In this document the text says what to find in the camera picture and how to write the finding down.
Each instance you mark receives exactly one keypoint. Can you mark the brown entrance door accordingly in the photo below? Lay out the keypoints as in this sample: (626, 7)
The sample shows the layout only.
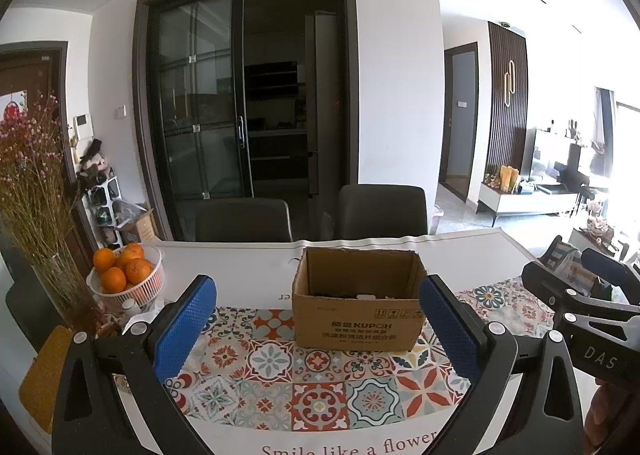
(32, 75)

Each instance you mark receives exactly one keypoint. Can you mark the dried flower bouquet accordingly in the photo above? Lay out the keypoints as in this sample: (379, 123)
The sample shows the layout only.
(30, 175)

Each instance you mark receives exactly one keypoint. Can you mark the small cardboard box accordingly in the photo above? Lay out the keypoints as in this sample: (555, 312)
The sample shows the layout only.
(145, 227)

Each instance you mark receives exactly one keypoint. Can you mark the glass sliding door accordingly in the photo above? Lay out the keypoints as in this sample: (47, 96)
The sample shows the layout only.
(200, 110)

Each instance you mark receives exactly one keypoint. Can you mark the dark slatted wall panel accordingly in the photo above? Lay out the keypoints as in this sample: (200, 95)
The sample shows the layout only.
(495, 110)

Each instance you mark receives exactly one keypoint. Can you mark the yellow woven cushion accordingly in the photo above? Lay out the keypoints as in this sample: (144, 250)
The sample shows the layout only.
(42, 375)

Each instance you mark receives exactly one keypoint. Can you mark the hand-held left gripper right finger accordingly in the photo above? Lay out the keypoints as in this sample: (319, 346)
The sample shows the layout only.
(447, 330)

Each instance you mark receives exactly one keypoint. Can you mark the brown cardboard box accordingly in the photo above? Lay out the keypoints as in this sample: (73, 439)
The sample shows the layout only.
(350, 325)

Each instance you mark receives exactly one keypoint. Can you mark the glass vase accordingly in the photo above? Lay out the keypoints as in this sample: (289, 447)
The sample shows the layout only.
(65, 295)

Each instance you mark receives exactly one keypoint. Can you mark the white shoe rack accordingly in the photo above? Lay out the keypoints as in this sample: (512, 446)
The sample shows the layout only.
(102, 195)

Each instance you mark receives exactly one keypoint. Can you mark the white plastic basket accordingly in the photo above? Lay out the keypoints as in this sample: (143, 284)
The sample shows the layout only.
(145, 294)

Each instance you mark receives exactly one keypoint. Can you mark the orange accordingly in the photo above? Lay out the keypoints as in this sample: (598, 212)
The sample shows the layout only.
(138, 271)
(104, 260)
(133, 252)
(112, 280)

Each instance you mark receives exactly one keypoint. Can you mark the printed bag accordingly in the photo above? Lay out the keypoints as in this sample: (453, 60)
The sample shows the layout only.
(575, 271)

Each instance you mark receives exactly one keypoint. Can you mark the white wall intercom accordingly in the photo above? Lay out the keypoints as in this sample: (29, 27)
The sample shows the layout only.
(83, 126)

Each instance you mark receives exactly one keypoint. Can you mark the dark dining chair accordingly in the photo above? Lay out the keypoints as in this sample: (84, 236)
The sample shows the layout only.
(380, 210)
(242, 220)

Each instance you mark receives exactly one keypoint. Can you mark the white tv cabinet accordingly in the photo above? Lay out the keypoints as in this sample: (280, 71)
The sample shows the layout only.
(520, 203)

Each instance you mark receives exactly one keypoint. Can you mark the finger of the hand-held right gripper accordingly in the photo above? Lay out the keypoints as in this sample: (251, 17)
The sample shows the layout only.
(547, 285)
(615, 272)

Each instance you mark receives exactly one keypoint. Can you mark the person's right hand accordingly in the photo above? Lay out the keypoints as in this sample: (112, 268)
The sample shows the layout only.
(610, 407)

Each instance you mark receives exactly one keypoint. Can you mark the white light switch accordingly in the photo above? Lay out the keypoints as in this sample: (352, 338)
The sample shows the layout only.
(120, 111)

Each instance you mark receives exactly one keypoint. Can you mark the grey interior door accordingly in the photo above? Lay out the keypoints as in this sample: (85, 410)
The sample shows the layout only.
(460, 125)

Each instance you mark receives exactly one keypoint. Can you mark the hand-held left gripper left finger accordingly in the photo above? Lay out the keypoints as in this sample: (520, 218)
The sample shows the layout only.
(187, 330)

